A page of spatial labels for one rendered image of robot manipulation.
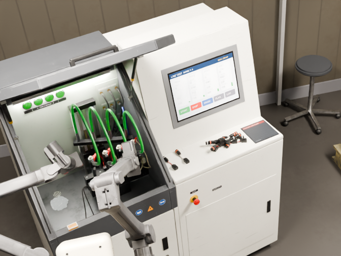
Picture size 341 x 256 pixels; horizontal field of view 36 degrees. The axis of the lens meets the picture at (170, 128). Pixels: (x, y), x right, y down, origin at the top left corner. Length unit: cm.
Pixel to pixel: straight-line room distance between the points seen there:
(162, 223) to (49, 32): 191
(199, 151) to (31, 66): 102
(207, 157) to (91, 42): 91
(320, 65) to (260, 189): 162
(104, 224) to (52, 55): 96
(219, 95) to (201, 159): 38
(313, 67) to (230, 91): 157
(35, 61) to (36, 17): 123
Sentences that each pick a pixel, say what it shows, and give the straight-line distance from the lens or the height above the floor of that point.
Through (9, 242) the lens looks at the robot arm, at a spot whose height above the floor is 133.
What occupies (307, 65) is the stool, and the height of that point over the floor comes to 55.
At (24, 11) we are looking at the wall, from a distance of 414.
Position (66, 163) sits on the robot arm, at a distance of 226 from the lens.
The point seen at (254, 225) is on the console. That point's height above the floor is 34.
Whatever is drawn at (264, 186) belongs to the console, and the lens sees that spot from 323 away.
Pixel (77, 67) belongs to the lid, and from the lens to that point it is 190.
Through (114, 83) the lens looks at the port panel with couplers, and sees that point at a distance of 295.
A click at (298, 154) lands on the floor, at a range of 444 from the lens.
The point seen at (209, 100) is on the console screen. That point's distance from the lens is 297.
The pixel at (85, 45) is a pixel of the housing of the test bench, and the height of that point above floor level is 150.
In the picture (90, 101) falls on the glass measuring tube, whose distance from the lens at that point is 291.
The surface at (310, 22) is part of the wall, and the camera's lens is 472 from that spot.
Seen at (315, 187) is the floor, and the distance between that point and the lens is 418.
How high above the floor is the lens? 290
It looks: 38 degrees down
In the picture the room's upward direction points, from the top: 6 degrees counter-clockwise
